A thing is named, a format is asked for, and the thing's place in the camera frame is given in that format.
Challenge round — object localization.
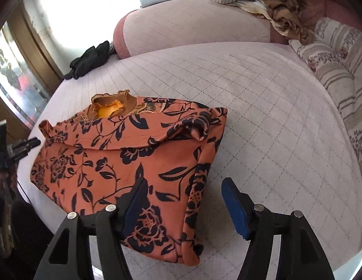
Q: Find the black clothes pile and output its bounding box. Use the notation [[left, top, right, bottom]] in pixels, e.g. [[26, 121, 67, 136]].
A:
[[63, 41, 116, 80]]

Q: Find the pink quilted bed mattress cover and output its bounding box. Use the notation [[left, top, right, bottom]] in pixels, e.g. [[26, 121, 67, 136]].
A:
[[16, 41, 362, 280]]

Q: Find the striped floral pillow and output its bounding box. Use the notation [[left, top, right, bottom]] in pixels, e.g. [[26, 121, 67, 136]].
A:
[[288, 16, 362, 257]]

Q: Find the person's left forearm dark sleeve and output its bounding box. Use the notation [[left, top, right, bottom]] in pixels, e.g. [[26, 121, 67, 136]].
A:
[[0, 197, 53, 279]]

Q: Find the brown wooden glass door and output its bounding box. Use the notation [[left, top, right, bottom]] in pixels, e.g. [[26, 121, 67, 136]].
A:
[[0, 2, 62, 140]]

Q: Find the orange black floral garment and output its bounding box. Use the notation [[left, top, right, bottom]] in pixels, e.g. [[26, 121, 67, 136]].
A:
[[30, 90, 228, 266]]

